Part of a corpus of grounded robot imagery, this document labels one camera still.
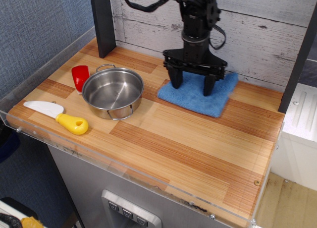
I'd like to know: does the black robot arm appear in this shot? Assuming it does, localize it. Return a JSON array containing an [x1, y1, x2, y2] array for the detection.
[[163, 0, 227, 96]]

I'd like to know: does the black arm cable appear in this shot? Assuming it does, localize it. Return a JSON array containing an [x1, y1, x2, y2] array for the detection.
[[119, 0, 227, 51]]

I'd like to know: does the red toy pepper piece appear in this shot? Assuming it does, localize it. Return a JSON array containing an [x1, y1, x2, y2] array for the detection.
[[71, 65, 90, 95]]

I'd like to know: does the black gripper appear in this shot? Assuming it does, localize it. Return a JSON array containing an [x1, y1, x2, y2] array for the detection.
[[163, 39, 227, 96]]

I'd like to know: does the black left shelf post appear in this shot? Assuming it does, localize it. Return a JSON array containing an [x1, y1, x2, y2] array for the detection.
[[91, 0, 116, 58]]

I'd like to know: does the clear acrylic guard rail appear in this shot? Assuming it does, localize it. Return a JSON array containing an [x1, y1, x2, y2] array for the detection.
[[6, 38, 284, 228]]

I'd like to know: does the stainless steel pot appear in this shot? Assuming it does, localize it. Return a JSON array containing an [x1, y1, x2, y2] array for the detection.
[[82, 64, 144, 120]]

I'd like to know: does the blue towel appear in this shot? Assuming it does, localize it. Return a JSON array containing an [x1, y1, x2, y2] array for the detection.
[[158, 72, 238, 118]]

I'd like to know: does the silver toy fridge cabinet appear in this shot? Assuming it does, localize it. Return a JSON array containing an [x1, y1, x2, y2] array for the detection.
[[47, 145, 225, 228]]

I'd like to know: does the black right shelf post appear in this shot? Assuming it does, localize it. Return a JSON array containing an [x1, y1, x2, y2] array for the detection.
[[278, 5, 317, 113]]

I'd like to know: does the yellow handled toy knife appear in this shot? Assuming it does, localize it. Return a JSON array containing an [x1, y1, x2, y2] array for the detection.
[[23, 101, 89, 135]]

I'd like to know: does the white side cabinet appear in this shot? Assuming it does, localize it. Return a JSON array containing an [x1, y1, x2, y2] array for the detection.
[[270, 83, 317, 190]]

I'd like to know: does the silver dispenser button panel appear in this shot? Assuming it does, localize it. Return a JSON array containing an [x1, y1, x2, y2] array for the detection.
[[101, 189, 162, 228]]

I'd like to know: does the black shelf post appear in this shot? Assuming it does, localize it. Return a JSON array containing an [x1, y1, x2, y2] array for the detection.
[[91, 0, 116, 58], [278, 5, 317, 113]]

